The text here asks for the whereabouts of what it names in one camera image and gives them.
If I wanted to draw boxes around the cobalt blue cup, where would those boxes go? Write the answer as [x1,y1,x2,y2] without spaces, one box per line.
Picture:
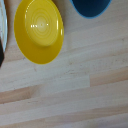
[69,0,113,19]

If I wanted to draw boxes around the yellow bowl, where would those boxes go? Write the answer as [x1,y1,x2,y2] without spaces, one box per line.
[13,0,65,65]

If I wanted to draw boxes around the white floral rim plate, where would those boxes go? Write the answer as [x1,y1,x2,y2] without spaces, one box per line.
[0,0,9,45]

